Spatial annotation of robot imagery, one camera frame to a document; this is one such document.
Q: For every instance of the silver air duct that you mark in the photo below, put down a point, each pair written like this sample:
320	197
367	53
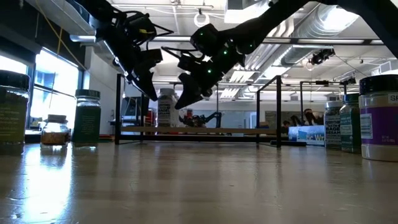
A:
323	21

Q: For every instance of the black track spotlight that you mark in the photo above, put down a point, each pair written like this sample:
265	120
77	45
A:
320	56

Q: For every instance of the white ceiling air unit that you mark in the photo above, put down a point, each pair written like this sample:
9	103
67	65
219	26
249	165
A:
242	12

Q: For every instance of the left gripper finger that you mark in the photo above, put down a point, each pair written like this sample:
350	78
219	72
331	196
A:
150	60
146	84

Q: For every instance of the small clear spice jar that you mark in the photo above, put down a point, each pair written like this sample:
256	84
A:
55	133

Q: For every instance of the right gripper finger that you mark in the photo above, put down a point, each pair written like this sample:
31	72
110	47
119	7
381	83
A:
189	91
189	63

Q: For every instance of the purple label jar black lid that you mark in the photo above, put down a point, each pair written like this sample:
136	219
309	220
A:
379	124

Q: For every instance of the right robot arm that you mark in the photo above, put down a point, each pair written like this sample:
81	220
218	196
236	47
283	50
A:
264	25

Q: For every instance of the large window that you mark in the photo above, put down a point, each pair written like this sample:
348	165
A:
56	93

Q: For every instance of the blue plastic wrap box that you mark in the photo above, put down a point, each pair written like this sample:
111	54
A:
306	136

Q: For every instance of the person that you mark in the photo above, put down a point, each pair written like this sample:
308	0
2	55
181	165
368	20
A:
311	116
285	126

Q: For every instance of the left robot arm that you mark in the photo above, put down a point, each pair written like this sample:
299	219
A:
99	12

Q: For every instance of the red sheets stack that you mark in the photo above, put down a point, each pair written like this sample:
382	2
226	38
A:
107	137

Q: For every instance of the black lid olive label jar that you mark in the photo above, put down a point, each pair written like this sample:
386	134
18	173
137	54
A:
14	118

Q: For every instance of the blue background robot arm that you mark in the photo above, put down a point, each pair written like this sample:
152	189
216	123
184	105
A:
214	116

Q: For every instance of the green lid herb jar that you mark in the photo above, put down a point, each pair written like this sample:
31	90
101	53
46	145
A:
86	121
349	124

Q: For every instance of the black background frame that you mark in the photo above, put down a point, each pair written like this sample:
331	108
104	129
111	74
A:
321	82

